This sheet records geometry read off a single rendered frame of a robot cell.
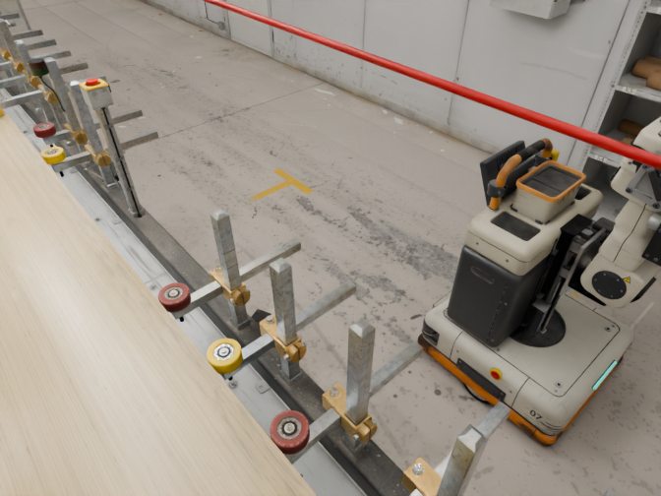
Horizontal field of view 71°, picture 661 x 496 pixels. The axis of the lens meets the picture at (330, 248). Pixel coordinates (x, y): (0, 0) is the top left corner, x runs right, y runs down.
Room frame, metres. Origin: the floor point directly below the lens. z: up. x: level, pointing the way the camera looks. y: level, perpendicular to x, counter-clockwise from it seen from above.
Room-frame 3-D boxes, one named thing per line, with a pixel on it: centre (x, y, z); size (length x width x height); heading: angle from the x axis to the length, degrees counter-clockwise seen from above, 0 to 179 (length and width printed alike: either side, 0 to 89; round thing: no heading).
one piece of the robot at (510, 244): (1.35, -0.78, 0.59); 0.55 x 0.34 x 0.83; 131
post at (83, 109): (1.67, 0.93, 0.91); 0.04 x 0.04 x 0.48; 41
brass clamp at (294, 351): (0.75, 0.12, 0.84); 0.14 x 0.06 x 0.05; 41
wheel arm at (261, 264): (0.98, 0.27, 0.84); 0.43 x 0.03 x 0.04; 131
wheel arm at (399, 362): (0.60, -0.06, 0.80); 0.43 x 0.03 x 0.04; 131
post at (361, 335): (0.54, -0.06, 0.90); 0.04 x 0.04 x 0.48; 41
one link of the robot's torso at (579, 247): (1.20, -1.00, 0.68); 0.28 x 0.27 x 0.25; 131
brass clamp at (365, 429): (0.56, -0.04, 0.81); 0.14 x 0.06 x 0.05; 41
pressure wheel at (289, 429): (0.47, 0.08, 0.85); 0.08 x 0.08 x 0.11
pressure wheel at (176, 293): (0.85, 0.41, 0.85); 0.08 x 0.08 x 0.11
